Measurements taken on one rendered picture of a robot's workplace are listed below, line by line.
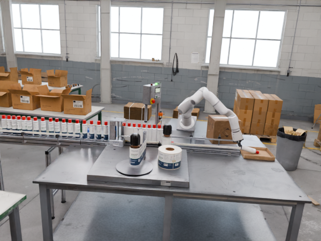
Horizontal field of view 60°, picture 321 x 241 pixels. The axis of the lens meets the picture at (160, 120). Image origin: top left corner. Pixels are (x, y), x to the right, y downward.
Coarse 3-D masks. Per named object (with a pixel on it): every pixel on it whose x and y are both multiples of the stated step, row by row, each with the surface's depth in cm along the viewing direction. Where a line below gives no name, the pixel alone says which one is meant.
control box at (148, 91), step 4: (144, 88) 277; (148, 88) 274; (152, 88) 275; (144, 92) 278; (148, 92) 275; (152, 92) 276; (144, 96) 279; (148, 96) 276; (152, 96) 277; (144, 100) 280; (148, 100) 277; (156, 100) 284; (148, 104) 278; (152, 104) 281
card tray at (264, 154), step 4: (256, 148) 297; (260, 148) 297; (264, 148) 297; (244, 152) 290; (248, 152) 290; (260, 152) 292; (264, 152) 293; (268, 152) 290; (244, 156) 273; (248, 156) 273; (252, 156) 273; (256, 156) 273; (260, 156) 272; (264, 156) 272; (268, 156) 272; (272, 156) 278; (268, 160) 273; (272, 160) 273
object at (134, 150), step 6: (132, 138) 221; (138, 138) 221; (132, 144) 222; (138, 144) 223; (132, 150) 223; (138, 150) 224; (132, 156) 225; (138, 156) 226; (132, 162) 226; (138, 162) 227
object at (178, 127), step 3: (180, 117) 364; (192, 117) 362; (195, 117) 361; (195, 120) 358; (195, 123) 356; (177, 126) 356; (180, 126) 356; (177, 129) 354; (180, 129) 353; (183, 129) 353; (186, 129) 352; (189, 129) 352; (192, 129) 351
